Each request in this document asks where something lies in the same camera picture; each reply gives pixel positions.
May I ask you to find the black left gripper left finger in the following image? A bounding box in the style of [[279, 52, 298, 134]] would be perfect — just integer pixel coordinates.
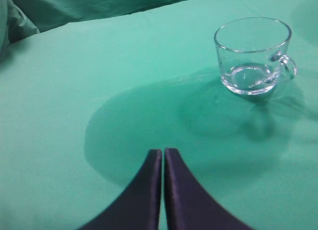
[[80, 150, 162, 230]]

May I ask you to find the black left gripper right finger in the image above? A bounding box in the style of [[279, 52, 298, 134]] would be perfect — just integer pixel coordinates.
[[164, 148, 251, 230]]

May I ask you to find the green table cloth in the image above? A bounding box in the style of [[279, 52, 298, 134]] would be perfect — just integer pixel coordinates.
[[0, 0, 318, 230]]

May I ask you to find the clear glass mug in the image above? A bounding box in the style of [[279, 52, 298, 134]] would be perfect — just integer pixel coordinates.
[[214, 17, 298, 95]]

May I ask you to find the green backdrop cloth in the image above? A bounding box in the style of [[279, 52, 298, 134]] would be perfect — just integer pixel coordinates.
[[0, 0, 185, 50]]

